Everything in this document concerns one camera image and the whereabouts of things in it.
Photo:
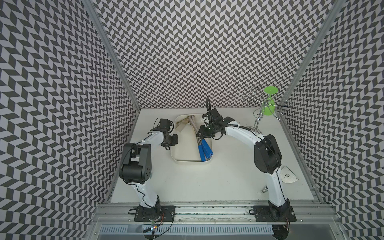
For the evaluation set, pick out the grey metal corner profile right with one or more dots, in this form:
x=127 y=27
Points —
x=321 y=35

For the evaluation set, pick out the grey metal corner profile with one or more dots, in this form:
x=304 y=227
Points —
x=109 y=48
x=321 y=35

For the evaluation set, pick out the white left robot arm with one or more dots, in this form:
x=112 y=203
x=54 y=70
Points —
x=136 y=162

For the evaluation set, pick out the chrome stand with green cups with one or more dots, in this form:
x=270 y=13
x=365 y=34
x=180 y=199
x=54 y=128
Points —
x=268 y=107

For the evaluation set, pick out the cream plastic storage box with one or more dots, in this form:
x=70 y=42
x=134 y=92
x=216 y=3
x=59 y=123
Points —
x=187 y=148

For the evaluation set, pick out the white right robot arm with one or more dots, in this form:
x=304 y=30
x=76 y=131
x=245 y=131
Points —
x=267 y=159

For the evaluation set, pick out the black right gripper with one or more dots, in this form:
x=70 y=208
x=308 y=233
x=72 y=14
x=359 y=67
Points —
x=203 y=133

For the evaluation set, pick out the grey metal corner profile left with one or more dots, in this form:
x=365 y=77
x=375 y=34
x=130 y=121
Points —
x=109 y=48

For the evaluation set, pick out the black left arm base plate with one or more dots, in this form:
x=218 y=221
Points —
x=158 y=214

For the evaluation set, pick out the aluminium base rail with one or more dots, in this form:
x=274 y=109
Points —
x=309 y=220

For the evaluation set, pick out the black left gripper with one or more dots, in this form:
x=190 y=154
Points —
x=174 y=142

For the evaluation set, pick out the brown handle scraper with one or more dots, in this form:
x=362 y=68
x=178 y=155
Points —
x=285 y=175

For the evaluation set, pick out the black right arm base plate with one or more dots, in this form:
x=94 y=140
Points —
x=272 y=214

